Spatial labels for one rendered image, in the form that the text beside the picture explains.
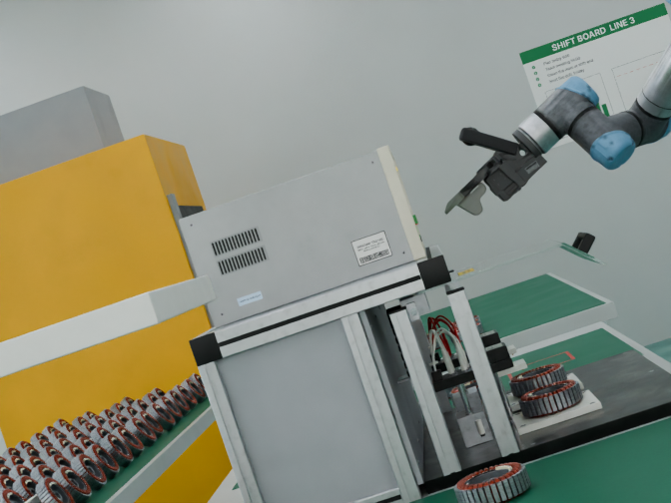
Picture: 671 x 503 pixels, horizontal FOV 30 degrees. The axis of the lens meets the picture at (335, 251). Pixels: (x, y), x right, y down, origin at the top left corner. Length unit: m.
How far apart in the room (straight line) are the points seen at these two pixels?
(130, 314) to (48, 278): 4.67
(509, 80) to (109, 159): 2.76
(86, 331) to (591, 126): 1.32
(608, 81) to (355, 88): 1.51
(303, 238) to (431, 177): 5.42
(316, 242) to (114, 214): 3.76
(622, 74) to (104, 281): 3.44
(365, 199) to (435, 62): 5.48
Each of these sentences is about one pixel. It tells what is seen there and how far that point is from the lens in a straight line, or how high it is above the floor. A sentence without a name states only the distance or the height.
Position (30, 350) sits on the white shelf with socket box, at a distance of 1.35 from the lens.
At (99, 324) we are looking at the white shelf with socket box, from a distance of 1.33.
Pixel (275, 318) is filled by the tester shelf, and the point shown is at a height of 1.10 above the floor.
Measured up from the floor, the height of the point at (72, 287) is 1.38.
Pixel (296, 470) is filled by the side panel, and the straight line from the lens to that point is 2.10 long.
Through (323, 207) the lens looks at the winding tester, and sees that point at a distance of 2.18.
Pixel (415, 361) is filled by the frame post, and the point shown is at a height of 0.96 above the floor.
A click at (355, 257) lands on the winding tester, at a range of 2.17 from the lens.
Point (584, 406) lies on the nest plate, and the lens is 2.22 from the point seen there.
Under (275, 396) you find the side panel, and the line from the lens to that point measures 2.08.
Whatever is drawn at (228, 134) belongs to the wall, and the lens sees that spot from 7.68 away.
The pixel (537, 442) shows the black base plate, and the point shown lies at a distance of 2.11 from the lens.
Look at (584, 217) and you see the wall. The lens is 7.63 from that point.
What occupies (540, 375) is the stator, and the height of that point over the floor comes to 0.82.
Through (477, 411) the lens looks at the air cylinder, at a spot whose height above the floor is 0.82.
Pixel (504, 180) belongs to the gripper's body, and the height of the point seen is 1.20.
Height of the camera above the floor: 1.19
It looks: level
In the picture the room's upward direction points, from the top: 19 degrees counter-clockwise
